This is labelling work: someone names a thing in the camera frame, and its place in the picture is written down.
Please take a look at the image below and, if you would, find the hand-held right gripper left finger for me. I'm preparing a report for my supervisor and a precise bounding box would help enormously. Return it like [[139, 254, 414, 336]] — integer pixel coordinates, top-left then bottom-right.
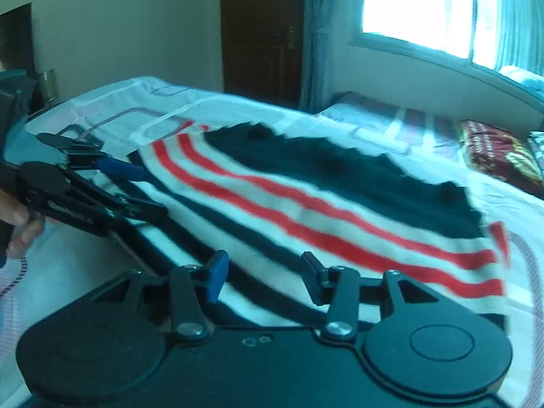
[[91, 250, 229, 343]]

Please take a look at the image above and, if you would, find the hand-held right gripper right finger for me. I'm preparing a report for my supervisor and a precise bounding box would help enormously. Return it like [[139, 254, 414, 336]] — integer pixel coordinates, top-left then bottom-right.
[[301, 252, 443, 341]]

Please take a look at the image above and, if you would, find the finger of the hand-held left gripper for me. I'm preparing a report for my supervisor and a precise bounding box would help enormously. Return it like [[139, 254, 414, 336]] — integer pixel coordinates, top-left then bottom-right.
[[37, 133, 147, 182], [34, 169, 169, 239]]

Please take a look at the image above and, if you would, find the striped knit sweater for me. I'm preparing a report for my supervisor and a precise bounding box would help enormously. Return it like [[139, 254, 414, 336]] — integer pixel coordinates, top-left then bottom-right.
[[113, 120, 511, 332]]

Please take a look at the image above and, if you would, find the person's left hand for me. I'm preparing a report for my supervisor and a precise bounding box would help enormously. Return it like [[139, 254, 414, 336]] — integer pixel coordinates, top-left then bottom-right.
[[0, 189, 48, 260]]

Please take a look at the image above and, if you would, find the patterned bed sheet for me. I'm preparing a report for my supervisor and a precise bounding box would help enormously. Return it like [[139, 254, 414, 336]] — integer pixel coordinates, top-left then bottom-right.
[[0, 76, 544, 408]]

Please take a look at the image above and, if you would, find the tan box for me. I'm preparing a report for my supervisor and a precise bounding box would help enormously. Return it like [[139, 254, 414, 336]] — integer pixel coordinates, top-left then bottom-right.
[[36, 69, 58, 105]]

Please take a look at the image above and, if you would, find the striped mattress sheet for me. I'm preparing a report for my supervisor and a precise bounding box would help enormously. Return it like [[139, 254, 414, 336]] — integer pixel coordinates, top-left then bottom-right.
[[317, 91, 468, 158]]

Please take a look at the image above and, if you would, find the dark wooden door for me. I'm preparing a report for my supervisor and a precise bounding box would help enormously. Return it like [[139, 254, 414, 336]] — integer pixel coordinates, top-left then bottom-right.
[[220, 0, 303, 109]]

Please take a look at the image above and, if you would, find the teal curtain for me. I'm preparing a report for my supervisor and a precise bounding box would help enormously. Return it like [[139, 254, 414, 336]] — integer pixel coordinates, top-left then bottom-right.
[[300, 0, 366, 113], [495, 0, 544, 71]]

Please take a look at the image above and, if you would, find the striped pillow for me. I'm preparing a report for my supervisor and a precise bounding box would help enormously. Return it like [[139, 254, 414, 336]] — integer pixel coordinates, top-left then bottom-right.
[[527, 132, 544, 179]]

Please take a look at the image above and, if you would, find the light blue quilt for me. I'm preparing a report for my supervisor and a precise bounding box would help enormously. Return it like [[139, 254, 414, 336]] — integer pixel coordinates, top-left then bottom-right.
[[497, 65, 544, 98]]

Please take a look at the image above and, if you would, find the window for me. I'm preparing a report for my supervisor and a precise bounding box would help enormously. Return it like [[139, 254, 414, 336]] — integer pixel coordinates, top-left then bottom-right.
[[346, 0, 544, 113]]

